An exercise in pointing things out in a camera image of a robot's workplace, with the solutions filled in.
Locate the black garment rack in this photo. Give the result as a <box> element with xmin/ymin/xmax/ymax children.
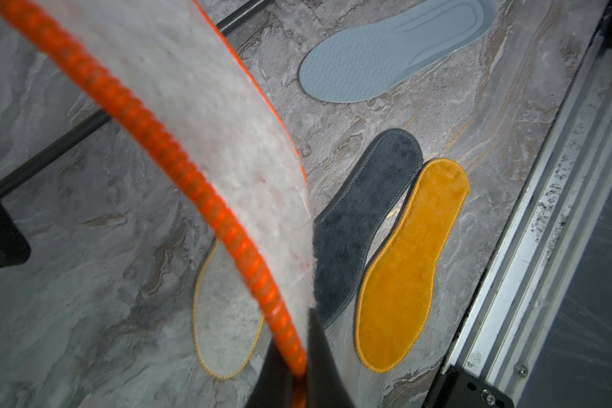
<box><xmin>0</xmin><ymin>0</ymin><xmax>276</xmax><ymax>338</ymax></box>

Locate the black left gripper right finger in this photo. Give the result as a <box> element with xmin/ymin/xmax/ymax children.
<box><xmin>306</xmin><ymin>309</ymin><xmax>355</xmax><ymax>408</ymax></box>

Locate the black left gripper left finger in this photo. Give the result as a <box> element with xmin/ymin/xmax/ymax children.
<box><xmin>245</xmin><ymin>340</ymin><xmax>293</xmax><ymax>408</ymax></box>

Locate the dark grey shoe insole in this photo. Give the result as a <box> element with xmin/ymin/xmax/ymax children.
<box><xmin>314</xmin><ymin>129</ymin><xmax>423</xmax><ymax>327</ymax></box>

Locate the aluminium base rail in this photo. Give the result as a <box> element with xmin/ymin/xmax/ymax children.
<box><xmin>425</xmin><ymin>32</ymin><xmax>612</xmax><ymax>407</ymax></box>

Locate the orange shoe insole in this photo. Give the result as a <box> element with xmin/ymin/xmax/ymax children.
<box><xmin>355</xmin><ymin>158</ymin><xmax>471</xmax><ymax>373</ymax></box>
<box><xmin>191</xmin><ymin>240</ymin><xmax>265</xmax><ymax>380</ymax></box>

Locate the white shoe insole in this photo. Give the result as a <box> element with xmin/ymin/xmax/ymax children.
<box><xmin>299</xmin><ymin>0</ymin><xmax>496</xmax><ymax>104</ymax></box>

